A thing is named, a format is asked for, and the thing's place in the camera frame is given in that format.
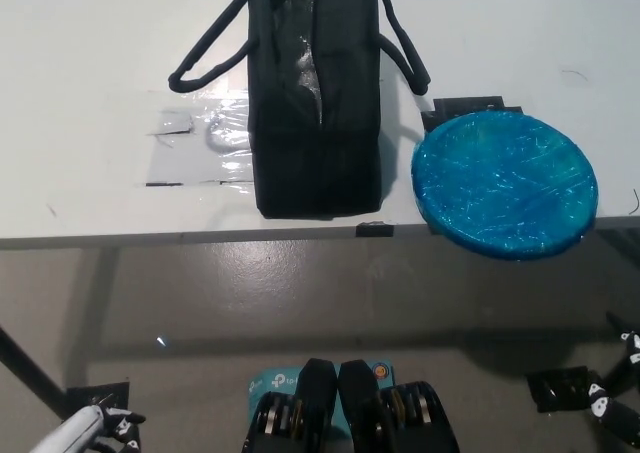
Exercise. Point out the blue plate stack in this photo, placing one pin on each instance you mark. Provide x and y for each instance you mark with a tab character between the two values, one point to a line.
505	183

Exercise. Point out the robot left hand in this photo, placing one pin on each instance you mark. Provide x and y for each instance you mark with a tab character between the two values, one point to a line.
80	430

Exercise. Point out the black tape square marker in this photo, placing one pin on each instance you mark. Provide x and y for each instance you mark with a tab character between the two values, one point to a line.
465	105

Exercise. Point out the black fabric tote bag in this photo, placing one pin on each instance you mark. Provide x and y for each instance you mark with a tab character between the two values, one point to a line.
315	173

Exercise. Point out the black table leg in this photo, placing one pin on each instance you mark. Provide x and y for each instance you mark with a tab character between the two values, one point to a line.
35	373

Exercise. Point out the small black tape strip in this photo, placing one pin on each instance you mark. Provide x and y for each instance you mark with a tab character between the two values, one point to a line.
375	229

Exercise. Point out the black floor tape patch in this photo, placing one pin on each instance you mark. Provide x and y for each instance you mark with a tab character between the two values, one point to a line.
102	395
560	388

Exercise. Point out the teal tp-link box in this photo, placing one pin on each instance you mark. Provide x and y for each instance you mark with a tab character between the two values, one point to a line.
272	380

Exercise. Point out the clear tape sheet patch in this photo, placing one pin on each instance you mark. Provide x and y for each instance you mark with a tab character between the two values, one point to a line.
200	158

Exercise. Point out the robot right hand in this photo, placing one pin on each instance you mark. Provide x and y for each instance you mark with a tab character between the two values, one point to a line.
602	405

